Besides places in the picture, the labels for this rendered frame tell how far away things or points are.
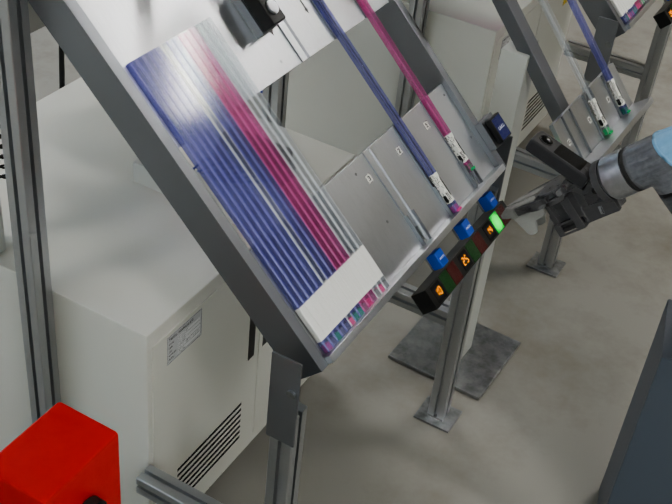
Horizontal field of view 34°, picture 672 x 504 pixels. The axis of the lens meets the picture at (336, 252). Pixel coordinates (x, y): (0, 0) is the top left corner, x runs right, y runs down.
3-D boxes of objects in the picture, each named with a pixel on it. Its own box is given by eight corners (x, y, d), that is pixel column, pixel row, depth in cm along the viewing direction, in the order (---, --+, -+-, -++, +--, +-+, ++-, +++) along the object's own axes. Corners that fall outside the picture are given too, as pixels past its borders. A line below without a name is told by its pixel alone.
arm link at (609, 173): (612, 159, 168) (628, 138, 174) (587, 170, 171) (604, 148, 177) (636, 199, 169) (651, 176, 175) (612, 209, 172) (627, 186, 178)
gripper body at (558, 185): (556, 240, 181) (617, 215, 172) (529, 197, 179) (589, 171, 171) (572, 218, 186) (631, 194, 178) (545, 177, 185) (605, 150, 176)
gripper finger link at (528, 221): (509, 247, 187) (552, 229, 181) (491, 218, 186) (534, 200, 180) (516, 238, 189) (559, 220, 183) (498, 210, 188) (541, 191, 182)
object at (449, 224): (478, 182, 211) (506, 168, 206) (302, 374, 163) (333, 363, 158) (474, 176, 211) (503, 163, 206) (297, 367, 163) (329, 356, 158)
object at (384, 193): (484, 171, 209) (497, 165, 207) (308, 363, 161) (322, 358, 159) (431, 88, 206) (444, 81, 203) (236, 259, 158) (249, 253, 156)
